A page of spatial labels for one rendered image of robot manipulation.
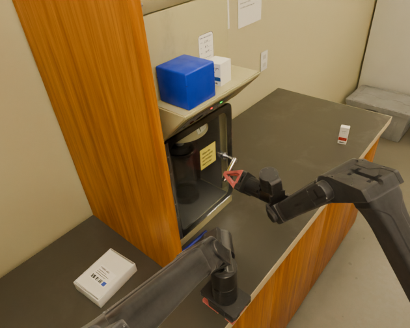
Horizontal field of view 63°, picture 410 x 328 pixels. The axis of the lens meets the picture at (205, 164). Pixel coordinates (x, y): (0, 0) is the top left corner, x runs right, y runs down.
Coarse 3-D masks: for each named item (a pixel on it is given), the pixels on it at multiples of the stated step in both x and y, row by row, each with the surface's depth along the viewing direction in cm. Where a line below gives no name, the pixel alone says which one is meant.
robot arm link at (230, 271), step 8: (232, 264) 69; (216, 272) 68; (224, 272) 67; (232, 272) 67; (216, 280) 68; (224, 280) 67; (232, 280) 68; (216, 288) 70; (224, 288) 69; (232, 288) 70
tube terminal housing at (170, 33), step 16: (192, 0) 82; (208, 0) 85; (224, 0) 90; (144, 16) 72; (160, 16) 75; (176, 16) 79; (192, 16) 83; (208, 16) 87; (224, 16) 92; (160, 32) 77; (176, 32) 81; (192, 32) 85; (224, 32) 94; (160, 48) 79; (176, 48) 83; (192, 48) 87; (224, 48) 97
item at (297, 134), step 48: (288, 96) 206; (240, 144) 167; (288, 144) 164; (336, 144) 162; (288, 192) 137; (96, 240) 123; (192, 240) 120; (240, 240) 119; (288, 240) 117; (0, 288) 109; (48, 288) 108; (240, 288) 103
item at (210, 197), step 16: (224, 112) 106; (192, 128) 97; (208, 128) 103; (224, 128) 110; (176, 144) 94; (192, 144) 100; (208, 144) 106; (224, 144) 113; (176, 160) 97; (192, 160) 102; (224, 160) 117; (176, 176) 99; (192, 176) 106; (208, 176) 113; (176, 192) 102; (192, 192) 109; (208, 192) 117; (224, 192) 125; (192, 208) 112; (208, 208) 121; (192, 224) 116
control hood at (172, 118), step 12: (240, 72) 95; (252, 72) 94; (228, 84) 89; (240, 84) 89; (216, 96) 84; (168, 108) 80; (180, 108) 80; (204, 108) 81; (168, 120) 81; (180, 120) 78; (168, 132) 84
